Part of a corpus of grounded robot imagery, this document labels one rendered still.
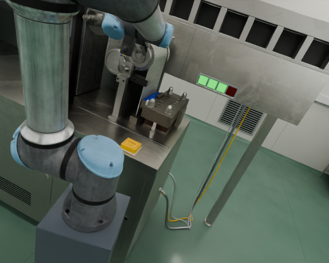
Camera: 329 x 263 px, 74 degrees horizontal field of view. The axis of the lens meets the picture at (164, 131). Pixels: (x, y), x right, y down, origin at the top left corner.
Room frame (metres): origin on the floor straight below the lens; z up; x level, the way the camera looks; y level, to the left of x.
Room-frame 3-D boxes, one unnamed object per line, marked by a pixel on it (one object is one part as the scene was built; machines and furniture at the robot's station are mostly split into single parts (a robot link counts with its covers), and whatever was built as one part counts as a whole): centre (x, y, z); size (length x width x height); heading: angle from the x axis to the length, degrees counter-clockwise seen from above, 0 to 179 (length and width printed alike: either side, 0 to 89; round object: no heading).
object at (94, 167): (0.44, 0.14, 1.07); 0.13 x 0.12 x 0.14; 90
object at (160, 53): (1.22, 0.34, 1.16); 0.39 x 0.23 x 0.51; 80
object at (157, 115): (1.21, 0.03, 1.00); 0.40 x 0.16 x 0.06; 170
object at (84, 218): (0.44, 0.13, 0.95); 0.15 x 0.15 x 0.10
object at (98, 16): (1.10, 0.49, 1.33); 0.06 x 0.06 x 0.06; 80
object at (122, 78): (1.04, 0.28, 1.05); 0.06 x 0.05 x 0.31; 170
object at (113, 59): (1.22, 0.33, 1.17); 0.26 x 0.12 x 0.12; 170
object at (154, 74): (1.19, 0.16, 1.11); 0.23 x 0.01 x 0.18; 170
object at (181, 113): (1.21, -0.06, 0.96); 0.10 x 0.03 x 0.11; 170
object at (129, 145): (0.82, 0.12, 0.91); 0.07 x 0.07 x 0.02; 80
